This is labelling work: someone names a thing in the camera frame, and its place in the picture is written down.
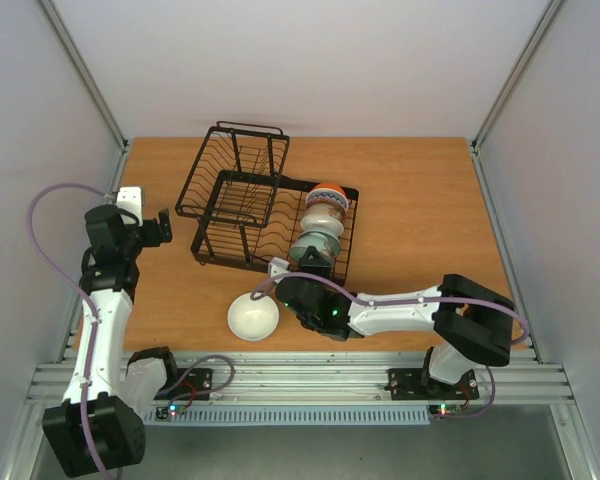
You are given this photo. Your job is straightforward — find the aluminium front frame rails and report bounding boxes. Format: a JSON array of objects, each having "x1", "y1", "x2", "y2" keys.
[{"x1": 26, "y1": 349, "x2": 576, "y2": 406}]

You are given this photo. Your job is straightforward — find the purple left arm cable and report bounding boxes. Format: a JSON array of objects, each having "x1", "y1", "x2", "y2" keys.
[{"x1": 25, "y1": 182, "x2": 116, "y2": 480}]

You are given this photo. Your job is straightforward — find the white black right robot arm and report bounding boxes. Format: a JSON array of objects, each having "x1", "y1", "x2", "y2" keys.
[{"x1": 268, "y1": 248, "x2": 514, "y2": 399}]

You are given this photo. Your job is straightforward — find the white ribbed bowl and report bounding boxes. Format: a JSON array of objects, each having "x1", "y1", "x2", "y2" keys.
[{"x1": 227, "y1": 293, "x2": 280, "y2": 342}]

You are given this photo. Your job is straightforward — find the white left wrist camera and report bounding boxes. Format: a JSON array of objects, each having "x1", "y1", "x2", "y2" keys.
[{"x1": 114, "y1": 186, "x2": 145, "y2": 224}]

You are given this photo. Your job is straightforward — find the aluminium right frame post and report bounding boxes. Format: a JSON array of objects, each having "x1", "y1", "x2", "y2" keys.
[{"x1": 470, "y1": 0, "x2": 569, "y2": 151}]

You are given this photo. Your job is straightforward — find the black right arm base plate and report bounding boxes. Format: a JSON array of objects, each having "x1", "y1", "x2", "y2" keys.
[{"x1": 384, "y1": 368, "x2": 480, "y2": 401}]

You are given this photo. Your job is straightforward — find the white bowl with orange outside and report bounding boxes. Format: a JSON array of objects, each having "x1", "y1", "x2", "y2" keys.
[{"x1": 310, "y1": 183, "x2": 347, "y2": 197}]

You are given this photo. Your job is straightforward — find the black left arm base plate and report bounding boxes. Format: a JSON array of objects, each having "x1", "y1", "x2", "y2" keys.
[{"x1": 155, "y1": 368, "x2": 213, "y2": 401}]

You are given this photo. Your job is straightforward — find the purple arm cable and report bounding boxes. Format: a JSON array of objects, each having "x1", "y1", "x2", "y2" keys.
[
  {"x1": 250, "y1": 272, "x2": 530, "y2": 420},
  {"x1": 25, "y1": 182, "x2": 116, "y2": 480}
]

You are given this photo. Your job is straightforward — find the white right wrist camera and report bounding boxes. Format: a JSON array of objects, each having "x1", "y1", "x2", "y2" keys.
[{"x1": 267, "y1": 257, "x2": 290, "y2": 277}]

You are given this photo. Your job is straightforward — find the grey slotted cable duct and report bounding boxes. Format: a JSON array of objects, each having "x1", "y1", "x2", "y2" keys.
[{"x1": 144, "y1": 405, "x2": 430, "y2": 427}]

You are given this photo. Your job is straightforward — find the green led board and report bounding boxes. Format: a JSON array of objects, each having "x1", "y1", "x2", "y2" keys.
[
  {"x1": 154, "y1": 404, "x2": 187, "y2": 421},
  {"x1": 429, "y1": 403, "x2": 466, "y2": 418}
]

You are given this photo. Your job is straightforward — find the aluminium frame post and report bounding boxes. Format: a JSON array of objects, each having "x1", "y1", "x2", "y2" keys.
[
  {"x1": 470, "y1": 0, "x2": 569, "y2": 151},
  {"x1": 33, "y1": 0, "x2": 131, "y2": 151}
]

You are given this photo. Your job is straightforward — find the plain white bowl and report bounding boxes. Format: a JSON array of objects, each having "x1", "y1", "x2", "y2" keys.
[{"x1": 300, "y1": 203, "x2": 344, "y2": 237}]

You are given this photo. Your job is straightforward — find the left green led board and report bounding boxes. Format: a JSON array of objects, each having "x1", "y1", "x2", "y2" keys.
[{"x1": 154, "y1": 404, "x2": 187, "y2": 421}]

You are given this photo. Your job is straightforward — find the black wire dish rack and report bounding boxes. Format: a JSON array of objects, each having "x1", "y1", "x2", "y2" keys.
[{"x1": 174, "y1": 120, "x2": 361, "y2": 291}]

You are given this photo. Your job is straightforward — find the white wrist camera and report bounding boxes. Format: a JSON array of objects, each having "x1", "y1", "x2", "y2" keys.
[
  {"x1": 267, "y1": 257, "x2": 290, "y2": 277},
  {"x1": 114, "y1": 186, "x2": 145, "y2": 224}
]

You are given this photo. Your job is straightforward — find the aluminium left frame post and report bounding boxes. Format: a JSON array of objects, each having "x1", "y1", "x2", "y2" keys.
[{"x1": 33, "y1": 0, "x2": 131, "y2": 151}]

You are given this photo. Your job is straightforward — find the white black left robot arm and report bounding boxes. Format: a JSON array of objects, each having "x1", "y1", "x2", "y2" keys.
[{"x1": 42, "y1": 204, "x2": 182, "y2": 478}]

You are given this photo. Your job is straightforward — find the red patterned bowl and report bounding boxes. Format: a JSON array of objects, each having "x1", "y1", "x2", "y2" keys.
[{"x1": 305, "y1": 192, "x2": 349, "y2": 214}]

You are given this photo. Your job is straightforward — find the light green ceramic bowl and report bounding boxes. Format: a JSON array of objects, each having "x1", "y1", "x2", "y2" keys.
[{"x1": 298, "y1": 231, "x2": 340, "y2": 251}]

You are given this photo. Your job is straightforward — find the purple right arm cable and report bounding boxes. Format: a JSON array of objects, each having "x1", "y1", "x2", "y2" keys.
[{"x1": 250, "y1": 272, "x2": 530, "y2": 420}]

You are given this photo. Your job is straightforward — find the right green led board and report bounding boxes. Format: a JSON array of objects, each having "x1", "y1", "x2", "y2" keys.
[{"x1": 429, "y1": 403, "x2": 466, "y2": 418}]

